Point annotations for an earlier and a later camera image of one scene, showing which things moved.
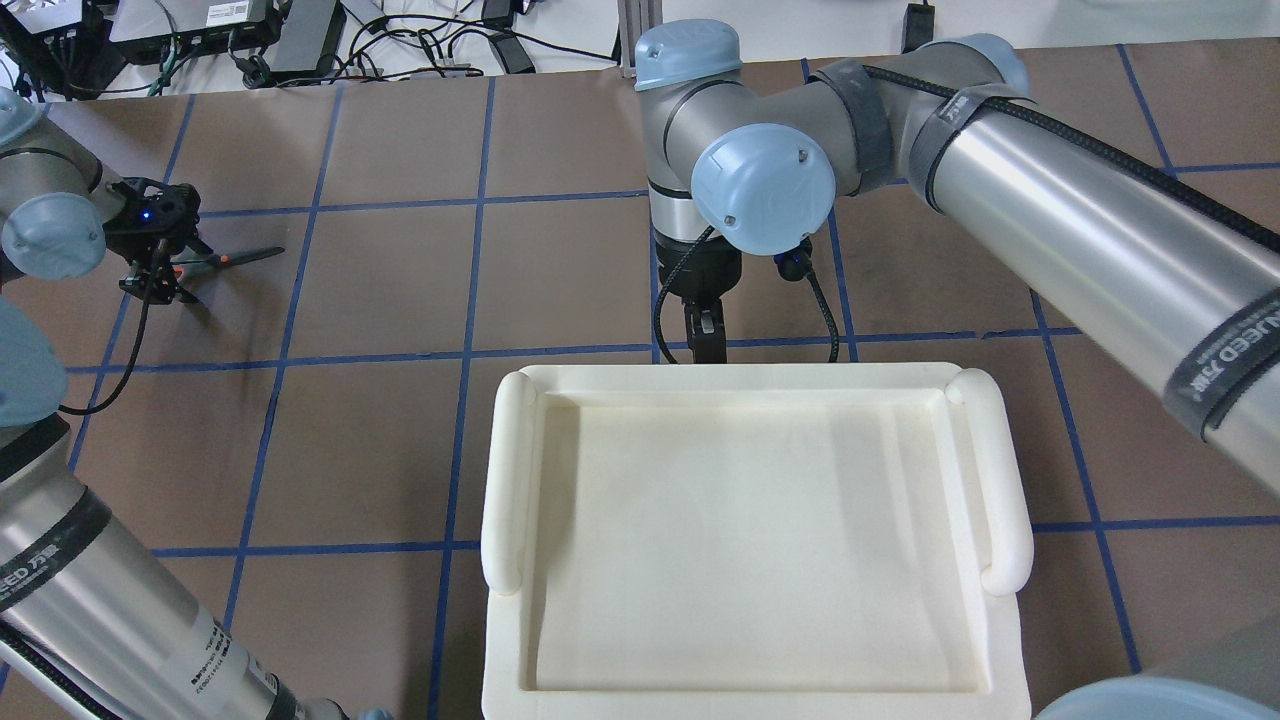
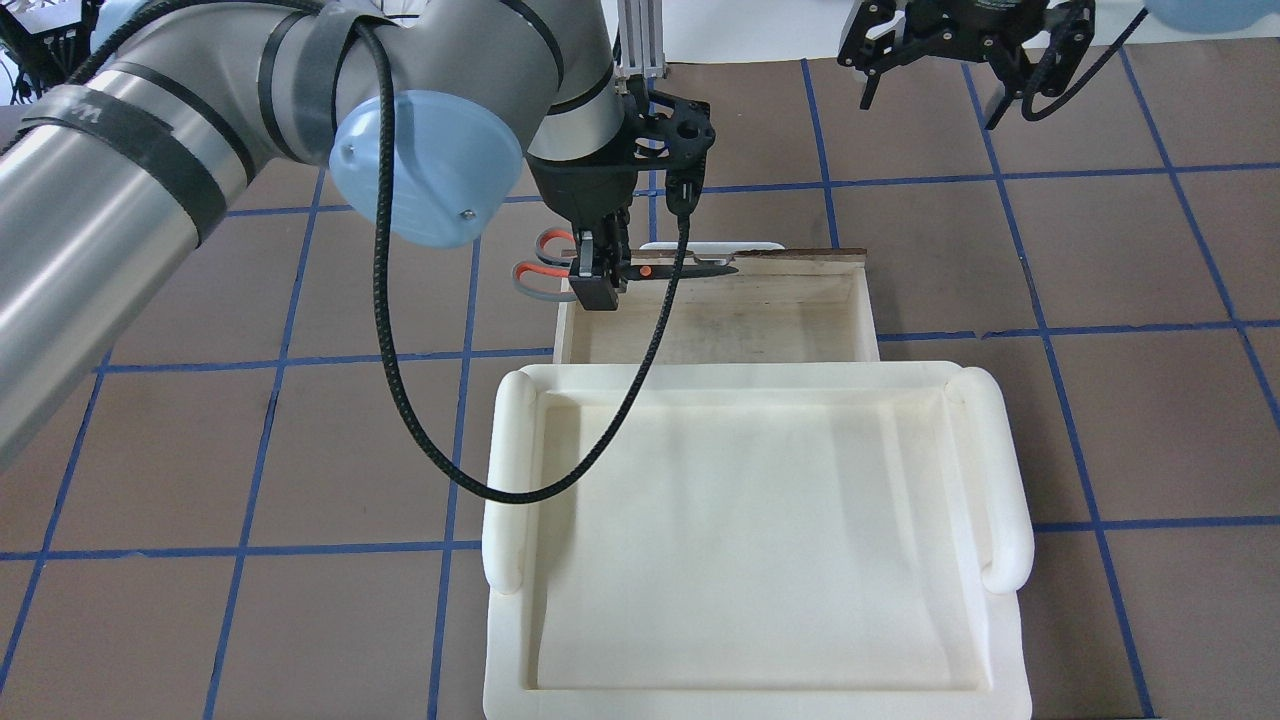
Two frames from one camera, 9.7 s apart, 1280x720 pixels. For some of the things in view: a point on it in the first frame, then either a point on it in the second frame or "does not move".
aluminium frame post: (634, 18) does not move
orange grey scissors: (189, 260) -> (698, 266)
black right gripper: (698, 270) -> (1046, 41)
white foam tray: (752, 541) does not move
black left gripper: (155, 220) -> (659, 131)
